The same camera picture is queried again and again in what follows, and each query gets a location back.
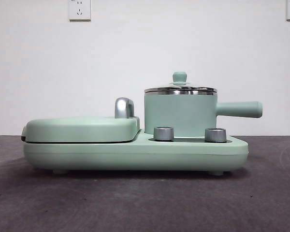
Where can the mint green breakfast machine base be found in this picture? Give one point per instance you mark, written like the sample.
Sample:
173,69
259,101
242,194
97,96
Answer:
135,154

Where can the mint green griddle cover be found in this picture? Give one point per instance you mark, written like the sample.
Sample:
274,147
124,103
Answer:
79,129

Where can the glass lid with green knob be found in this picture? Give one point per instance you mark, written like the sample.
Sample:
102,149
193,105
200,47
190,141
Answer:
180,77

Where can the silver control knob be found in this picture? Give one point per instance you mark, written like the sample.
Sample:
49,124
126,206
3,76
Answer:
215,135
163,133

